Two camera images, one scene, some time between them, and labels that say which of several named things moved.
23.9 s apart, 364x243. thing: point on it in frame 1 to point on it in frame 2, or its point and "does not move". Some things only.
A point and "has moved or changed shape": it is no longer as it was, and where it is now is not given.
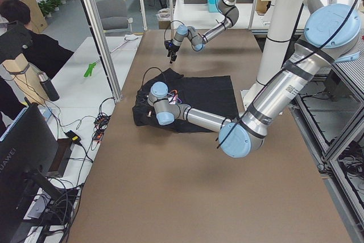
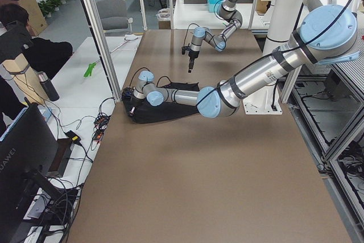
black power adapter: [74, 137] does not move
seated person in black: [46, 54] does not move
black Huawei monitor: [28, 151] does not move
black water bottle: [49, 86] does not move
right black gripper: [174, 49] to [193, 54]
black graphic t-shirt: [212, 95] has moved or changed shape
